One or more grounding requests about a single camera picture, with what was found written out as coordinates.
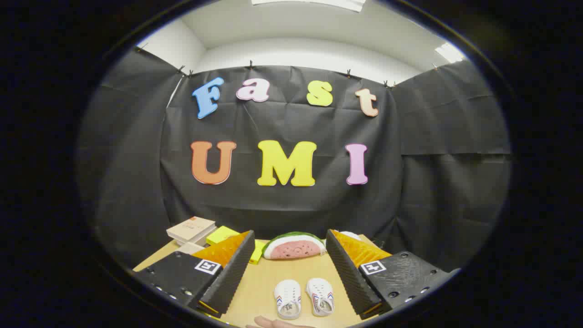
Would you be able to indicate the beige book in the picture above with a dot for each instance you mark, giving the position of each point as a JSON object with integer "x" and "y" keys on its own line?
{"x": 191, "y": 229}

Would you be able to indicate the white plush toy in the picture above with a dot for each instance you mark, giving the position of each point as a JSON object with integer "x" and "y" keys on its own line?
{"x": 350, "y": 234}

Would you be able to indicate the yellow book with red circle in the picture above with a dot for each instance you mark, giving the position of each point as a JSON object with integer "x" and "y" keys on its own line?
{"x": 221, "y": 234}

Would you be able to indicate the white shoe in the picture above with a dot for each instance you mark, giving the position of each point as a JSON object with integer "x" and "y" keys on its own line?
{"x": 288, "y": 298}
{"x": 320, "y": 296}

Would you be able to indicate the ceiling light panel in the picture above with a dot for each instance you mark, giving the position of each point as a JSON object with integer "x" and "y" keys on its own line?
{"x": 314, "y": 3}
{"x": 450, "y": 53}

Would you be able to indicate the white storage box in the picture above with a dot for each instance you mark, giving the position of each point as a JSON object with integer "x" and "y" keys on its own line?
{"x": 191, "y": 248}

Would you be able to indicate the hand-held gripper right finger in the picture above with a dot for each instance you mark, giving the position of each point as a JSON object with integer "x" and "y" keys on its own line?
{"x": 353, "y": 278}

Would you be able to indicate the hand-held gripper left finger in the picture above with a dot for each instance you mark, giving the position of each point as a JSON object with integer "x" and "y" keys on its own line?
{"x": 227, "y": 278}

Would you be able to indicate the watermelon slice plush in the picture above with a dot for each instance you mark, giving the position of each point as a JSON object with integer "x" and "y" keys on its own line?
{"x": 294, "y": 248}

